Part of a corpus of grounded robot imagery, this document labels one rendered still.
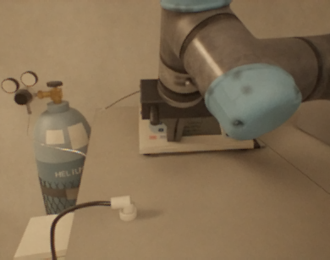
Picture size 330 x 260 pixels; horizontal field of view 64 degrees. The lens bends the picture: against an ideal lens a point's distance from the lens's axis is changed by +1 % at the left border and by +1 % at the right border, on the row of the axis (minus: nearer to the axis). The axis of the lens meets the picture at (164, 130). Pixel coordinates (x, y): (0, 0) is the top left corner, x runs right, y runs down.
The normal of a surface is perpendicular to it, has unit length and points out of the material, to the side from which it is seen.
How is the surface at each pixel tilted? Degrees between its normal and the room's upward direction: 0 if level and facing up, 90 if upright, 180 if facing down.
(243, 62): 44
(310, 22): 90
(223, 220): 0
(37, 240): 0
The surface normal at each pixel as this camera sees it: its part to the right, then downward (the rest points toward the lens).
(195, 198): 0.00, -0.93
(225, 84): -0.69, -0.04
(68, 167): 0.41, 0.34
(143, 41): 0.18, 0.37
